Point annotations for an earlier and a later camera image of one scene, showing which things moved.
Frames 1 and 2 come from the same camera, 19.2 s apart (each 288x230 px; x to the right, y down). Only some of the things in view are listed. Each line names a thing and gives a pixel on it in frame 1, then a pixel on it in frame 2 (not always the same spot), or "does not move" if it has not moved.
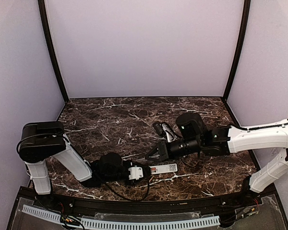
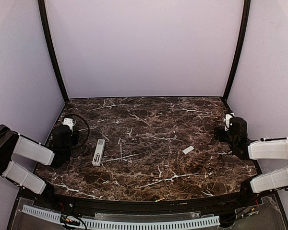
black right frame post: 241,47 does not move
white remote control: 163,168 -> 99,152
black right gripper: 165,151 -> 219,133
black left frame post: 43,16 does not move
